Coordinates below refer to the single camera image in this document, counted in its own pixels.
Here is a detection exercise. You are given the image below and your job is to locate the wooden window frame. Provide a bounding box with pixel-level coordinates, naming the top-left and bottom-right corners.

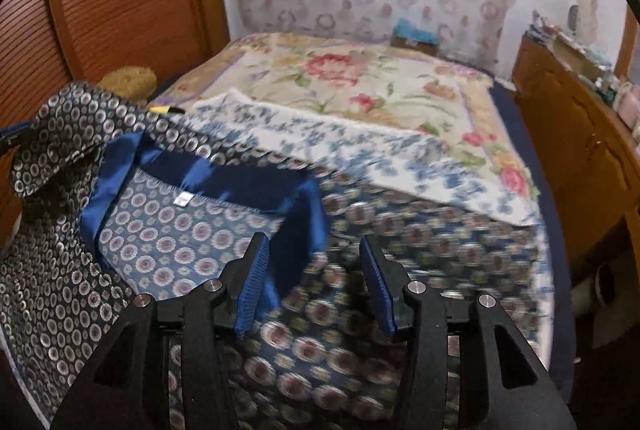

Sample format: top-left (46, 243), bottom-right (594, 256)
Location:
top-left (612, 2), bottom-right (640, 83)

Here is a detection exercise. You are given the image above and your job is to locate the open cardboard box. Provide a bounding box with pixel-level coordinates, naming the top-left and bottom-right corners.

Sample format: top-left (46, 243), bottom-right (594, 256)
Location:
top-left (555, 32), bottom-right (607, 80)

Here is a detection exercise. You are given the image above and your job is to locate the crumpled blue cloth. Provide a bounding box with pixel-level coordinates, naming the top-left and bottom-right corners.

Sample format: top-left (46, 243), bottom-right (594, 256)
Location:
top-left (392, 18), bottom-right (441, 41)

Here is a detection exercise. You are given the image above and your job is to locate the pile of papers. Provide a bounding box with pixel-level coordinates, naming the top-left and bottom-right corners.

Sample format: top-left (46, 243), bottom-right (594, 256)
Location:
top-left (527, 10), bottom-right (551, 45)

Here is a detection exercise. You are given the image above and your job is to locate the floral cream blanket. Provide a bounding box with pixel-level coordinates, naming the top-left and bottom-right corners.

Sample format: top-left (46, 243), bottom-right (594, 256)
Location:
top-left (150, 32), bottom-right (543, 211)

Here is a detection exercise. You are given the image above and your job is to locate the navy patterned satin pajama top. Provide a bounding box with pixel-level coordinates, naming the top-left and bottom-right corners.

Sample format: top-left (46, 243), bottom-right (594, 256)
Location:
top-left (0, 82), bottom-right (543, 430)

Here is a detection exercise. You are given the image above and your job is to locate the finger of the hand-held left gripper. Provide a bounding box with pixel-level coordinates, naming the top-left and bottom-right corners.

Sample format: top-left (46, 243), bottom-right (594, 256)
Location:
top-left (0, 122), bottom-right (33, 153)

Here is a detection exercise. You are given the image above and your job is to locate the small cardboard box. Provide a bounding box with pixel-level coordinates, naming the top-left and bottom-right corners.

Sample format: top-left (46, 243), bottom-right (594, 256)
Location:
top-left (390, 34), bottom-right (441, 56)

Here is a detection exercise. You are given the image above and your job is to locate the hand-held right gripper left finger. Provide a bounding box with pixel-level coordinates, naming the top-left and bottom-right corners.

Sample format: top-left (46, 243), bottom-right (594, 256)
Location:
top-left (50, 232), bottom-right (271, 430)

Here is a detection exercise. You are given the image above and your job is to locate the wooden sideboard cabinet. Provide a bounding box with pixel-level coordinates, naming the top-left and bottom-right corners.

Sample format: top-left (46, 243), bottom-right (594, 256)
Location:
top-left (510, 34), bottom-right (640, 351)

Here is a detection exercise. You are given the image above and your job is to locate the dark blue bed sheet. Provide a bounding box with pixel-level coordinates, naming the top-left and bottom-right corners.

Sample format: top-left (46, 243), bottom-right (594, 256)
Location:
top-left (487, 74), bottom-right (576, 406)

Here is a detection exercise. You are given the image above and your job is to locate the blue floral white sheet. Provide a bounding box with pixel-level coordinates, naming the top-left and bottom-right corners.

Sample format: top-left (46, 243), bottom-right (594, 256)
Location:
top-left (192, 90), bottom-right (541, 231)

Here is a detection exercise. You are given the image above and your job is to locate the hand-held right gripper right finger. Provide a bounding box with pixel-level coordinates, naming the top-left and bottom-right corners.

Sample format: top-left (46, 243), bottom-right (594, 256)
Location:
top-left (359, 237), bottom-right (576, 430)

